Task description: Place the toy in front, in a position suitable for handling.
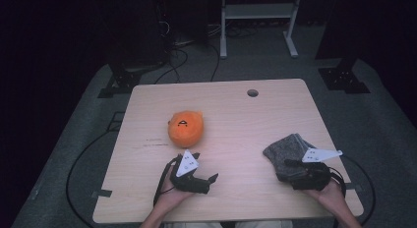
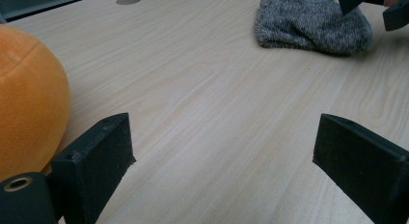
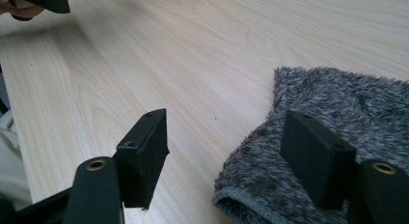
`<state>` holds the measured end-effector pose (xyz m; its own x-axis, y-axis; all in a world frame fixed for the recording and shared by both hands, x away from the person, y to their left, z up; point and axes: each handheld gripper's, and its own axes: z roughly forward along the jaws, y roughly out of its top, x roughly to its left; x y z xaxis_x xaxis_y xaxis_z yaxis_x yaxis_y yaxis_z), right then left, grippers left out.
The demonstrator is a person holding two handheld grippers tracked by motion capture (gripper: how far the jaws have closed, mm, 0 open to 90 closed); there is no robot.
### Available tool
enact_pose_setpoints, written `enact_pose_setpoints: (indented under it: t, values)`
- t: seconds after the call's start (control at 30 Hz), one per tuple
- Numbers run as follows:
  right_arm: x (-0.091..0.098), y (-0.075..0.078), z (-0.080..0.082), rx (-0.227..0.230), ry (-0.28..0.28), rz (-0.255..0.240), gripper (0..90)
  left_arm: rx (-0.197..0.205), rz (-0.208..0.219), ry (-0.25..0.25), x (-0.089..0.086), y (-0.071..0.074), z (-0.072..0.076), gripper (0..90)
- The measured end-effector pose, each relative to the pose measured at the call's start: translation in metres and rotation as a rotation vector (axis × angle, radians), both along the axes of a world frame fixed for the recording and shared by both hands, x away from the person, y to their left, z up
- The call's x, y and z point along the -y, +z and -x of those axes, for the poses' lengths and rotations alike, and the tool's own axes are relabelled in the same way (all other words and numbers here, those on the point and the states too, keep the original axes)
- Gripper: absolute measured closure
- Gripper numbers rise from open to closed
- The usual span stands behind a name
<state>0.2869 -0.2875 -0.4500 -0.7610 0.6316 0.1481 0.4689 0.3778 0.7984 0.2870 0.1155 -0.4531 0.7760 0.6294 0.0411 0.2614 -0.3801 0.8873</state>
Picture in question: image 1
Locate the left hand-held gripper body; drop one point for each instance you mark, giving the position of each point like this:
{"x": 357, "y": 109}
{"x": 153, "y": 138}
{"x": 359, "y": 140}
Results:
{"x": 190, "y": 183}

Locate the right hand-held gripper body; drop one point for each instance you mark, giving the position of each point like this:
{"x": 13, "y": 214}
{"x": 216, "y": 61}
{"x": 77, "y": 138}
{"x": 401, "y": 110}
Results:
{"x": 313, "y": 179}

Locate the grey knitted sock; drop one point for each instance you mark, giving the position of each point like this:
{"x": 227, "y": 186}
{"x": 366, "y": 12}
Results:
{"x": 285, "y": 152}

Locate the orange plush toy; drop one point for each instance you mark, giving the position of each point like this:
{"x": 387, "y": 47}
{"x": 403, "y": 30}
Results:
{"x": 186, "y": 129}

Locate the person's left hand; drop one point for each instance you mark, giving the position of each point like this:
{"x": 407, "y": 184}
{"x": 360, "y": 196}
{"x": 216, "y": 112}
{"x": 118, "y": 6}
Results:
{"x": 173, "y": 197}

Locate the person's right hand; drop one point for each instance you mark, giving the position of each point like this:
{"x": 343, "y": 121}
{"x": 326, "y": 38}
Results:
{"x": 327, "y": 194}

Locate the grey tape strip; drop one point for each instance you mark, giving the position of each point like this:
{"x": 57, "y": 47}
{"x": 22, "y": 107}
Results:
{"x": 355, "y": 187}
{"x": 102, "y": 193}

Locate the black stand with flat base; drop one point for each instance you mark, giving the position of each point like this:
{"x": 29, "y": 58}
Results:
{"x": 342, "y": 79}

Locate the black stand with angled base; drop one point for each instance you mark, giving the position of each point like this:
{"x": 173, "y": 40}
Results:
{"x": 124, "y": 80}

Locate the white metal stand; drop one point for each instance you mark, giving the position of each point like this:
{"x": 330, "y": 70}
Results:
{"x": 257, "y": 11}

